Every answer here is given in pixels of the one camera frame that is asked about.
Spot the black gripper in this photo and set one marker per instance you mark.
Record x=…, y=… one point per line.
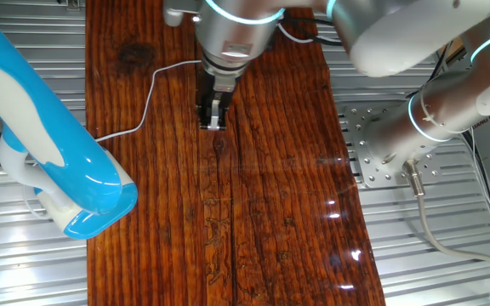
x=206, y=91

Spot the blue and white desk lamp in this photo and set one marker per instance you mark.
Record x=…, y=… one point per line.
x=79, y=170

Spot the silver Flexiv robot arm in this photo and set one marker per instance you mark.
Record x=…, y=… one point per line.
x=398, y=34

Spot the wood grain table mat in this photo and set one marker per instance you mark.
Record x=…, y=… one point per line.
x=270, y=212

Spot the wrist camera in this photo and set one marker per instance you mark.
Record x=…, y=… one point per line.
x=172, y=18

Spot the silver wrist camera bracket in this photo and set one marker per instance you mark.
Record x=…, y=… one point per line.
x=187, y=4

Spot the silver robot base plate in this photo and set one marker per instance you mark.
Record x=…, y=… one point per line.
x=355, y=127

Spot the small metal bracket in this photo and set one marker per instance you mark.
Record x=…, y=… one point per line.
x=73, y=4

